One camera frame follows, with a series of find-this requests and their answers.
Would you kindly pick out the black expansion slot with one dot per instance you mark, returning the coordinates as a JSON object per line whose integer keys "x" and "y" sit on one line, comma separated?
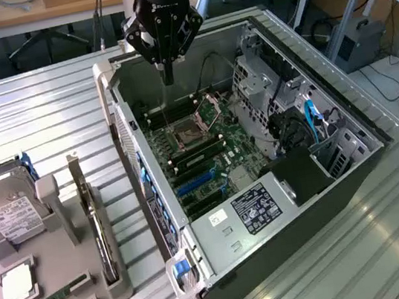
{"x": 203, "y": 199}
{"x": 208, "y": 209}

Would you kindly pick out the blue slot clip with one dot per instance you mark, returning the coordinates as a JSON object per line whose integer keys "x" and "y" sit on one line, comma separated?
{"x": 143, "y": 173}
{"x": 161, "y": 208}
{"x": 173, "y": 231}

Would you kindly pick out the silver disk bay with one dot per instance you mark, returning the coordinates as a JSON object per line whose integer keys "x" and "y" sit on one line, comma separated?
{"x": 336, "y": 163}

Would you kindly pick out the black case latch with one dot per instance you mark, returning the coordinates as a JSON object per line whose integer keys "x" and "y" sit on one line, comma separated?
{"x": 134, "y": 124}

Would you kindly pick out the silver perforated drive cage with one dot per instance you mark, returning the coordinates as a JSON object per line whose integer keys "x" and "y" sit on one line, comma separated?
{"x": 250, "y": 89}

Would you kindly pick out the green motherboard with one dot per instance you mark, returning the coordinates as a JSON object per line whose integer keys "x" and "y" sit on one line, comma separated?
{"x": 236, "y": 144}

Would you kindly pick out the black plastic shroud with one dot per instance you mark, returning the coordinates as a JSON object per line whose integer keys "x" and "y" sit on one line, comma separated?
{"x": 297, "y": 176}

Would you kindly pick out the grey parts rack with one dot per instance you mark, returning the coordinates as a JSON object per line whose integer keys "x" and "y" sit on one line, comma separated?
{"x": 69, "y": 259}

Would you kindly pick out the silver hard disk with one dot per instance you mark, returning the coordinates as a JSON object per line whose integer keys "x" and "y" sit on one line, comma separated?
{"x": 9, "y": 208}

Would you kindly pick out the CPU socket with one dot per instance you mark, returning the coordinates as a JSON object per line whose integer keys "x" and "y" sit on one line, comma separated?
{"x": 188, "y": 136}

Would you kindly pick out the black RAM slot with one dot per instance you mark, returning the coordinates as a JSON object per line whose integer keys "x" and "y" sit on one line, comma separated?
{"x": 173, "y": 117}
{"x": 198, "y": 154}
{"x": 170, "y": 108}
{"x": 172, "y": 113}
{"x": 196, "y": 150}
{"x": 168, "y": 104}
{"x": 193, "y": 146}

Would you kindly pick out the grey power supply unit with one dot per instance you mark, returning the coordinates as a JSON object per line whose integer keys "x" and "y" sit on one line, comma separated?
{"x": 228, "y": 243}

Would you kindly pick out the blue disk caddy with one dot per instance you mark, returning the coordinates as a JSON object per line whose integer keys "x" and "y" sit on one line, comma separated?
{"x": 28, "y": 165}

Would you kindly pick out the blue expansion slot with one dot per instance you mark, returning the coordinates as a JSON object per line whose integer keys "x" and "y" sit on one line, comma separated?
{"x": 195, "y": 184}

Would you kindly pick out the grey equipment box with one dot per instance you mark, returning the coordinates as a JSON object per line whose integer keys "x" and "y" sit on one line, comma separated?
{"x": 360, "y": 46}

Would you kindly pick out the open grey PC case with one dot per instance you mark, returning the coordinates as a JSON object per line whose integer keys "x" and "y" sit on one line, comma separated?
{"x": 144, "y": 79}

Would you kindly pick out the silver chipset heatsink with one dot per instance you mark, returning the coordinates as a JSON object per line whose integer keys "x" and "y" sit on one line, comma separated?
{"x": 242, "y": 180}

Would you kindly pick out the graphics card with metal bracket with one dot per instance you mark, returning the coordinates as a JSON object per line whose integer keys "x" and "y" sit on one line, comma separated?
{"x": 102, "y": 239}

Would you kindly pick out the blue case release latch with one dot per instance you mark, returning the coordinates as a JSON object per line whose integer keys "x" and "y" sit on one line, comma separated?
{"x": 181, "y": 268}

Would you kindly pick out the silver CPU chip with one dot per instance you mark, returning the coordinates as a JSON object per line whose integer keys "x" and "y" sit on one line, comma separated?
{"x": 17, "y": 286}

